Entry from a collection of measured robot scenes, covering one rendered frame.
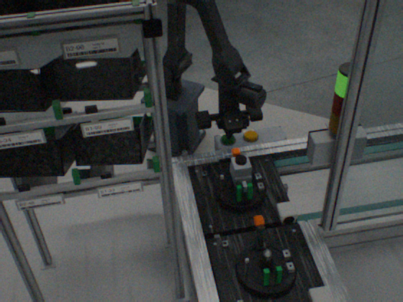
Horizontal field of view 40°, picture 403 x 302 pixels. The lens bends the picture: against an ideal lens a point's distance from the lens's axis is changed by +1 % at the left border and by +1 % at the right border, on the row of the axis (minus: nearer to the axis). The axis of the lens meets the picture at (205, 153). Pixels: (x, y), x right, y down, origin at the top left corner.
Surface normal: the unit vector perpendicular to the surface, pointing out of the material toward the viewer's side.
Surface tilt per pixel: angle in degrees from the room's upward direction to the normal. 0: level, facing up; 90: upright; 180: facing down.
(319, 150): 90
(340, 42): 0
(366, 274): 0
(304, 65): 0
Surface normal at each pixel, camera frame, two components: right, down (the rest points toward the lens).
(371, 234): 0.19, 0.68
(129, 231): -0.03, -0.72
